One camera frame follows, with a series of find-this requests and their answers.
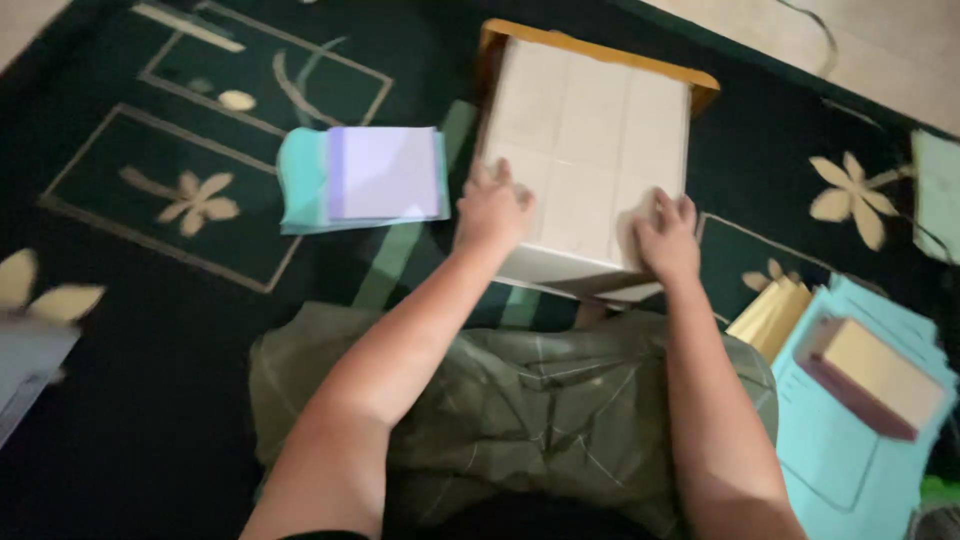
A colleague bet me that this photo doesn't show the turquoise paper stack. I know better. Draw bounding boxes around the turquoise paper stack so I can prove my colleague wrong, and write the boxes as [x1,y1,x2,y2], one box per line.
[276,126,452,237]

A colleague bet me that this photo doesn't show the dark green floral carpet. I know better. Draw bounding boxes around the dark green floral carpet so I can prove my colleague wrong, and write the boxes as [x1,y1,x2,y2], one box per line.
[0,0,960,540]

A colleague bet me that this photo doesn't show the white grey paper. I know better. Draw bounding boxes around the white grey paper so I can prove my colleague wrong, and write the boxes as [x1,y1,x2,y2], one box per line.
[0,313,82,450]

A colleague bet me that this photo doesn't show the black cable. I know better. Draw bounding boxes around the black cable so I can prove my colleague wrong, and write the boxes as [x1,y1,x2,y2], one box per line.
[772,0,840,80]

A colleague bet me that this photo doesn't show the person's right hand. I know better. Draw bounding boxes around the person's right hand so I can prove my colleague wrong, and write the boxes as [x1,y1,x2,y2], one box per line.
[632,186,702,285]

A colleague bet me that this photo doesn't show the small wooden folding table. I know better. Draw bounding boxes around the small wooden folding table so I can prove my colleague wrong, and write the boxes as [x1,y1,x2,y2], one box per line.
[474,18,722,310]

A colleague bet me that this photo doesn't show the cream paper sheet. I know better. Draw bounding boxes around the cream paper sheet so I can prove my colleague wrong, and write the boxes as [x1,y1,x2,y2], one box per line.
[480,36,692,273]

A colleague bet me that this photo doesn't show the person's olive checked trousers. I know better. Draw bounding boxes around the person's olive checked trousers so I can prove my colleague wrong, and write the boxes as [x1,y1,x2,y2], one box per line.
[249,301,781,540]

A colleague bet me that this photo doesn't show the lilac paper stack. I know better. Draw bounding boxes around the lilac paper stack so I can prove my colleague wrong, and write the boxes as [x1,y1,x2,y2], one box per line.
[327,126,442,222]

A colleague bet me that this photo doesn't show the pale green paper sheet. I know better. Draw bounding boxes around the pale green paper sheet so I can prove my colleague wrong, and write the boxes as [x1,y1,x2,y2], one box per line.
[910,129,960,265]

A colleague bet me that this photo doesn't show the cream block with maroon edge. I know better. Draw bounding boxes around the cream block with maroon edge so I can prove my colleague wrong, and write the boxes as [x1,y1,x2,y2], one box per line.
[796,315,948,442]

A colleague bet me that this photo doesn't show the light blue paper stack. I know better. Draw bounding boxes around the light blue paper stack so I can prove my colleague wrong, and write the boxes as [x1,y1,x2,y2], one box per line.
[769,273,960,540]

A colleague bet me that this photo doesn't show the yellow paper stack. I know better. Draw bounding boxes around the yellow paper stack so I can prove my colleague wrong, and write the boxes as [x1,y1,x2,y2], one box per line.
[724,274,816,366]

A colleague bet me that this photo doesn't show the person's left hand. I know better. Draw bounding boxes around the person's left hand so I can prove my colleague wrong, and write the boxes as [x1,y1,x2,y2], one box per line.
[454,156,537,255]

